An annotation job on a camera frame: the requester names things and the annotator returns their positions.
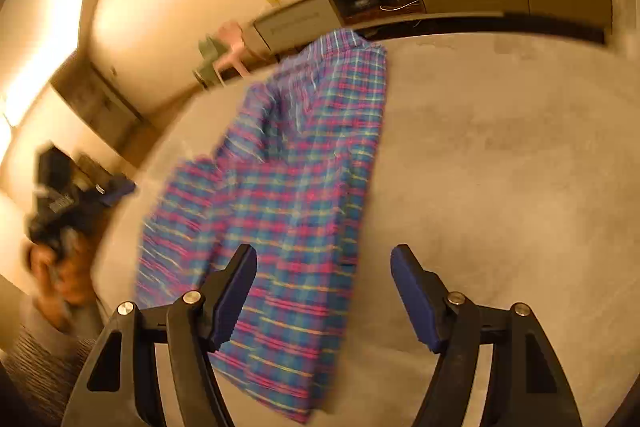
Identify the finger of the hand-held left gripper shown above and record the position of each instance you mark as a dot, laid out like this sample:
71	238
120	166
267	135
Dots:
112	193

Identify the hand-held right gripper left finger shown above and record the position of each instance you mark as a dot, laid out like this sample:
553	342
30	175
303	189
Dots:
232	299

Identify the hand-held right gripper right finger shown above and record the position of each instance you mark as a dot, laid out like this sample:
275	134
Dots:
415	302

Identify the plaid shirt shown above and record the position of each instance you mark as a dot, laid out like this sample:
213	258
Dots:
300	157

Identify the person's left hand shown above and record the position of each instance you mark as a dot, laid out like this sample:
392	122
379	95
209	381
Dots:
70	272

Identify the grey door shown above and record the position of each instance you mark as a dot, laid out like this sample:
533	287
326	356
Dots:
100	107

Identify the green plastic chair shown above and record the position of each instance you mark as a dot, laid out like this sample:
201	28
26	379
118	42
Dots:
206	57

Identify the dark patterned rug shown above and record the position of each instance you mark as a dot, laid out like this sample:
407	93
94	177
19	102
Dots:
40	382

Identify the pink plastic chair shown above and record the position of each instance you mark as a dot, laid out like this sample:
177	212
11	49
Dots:
232	42

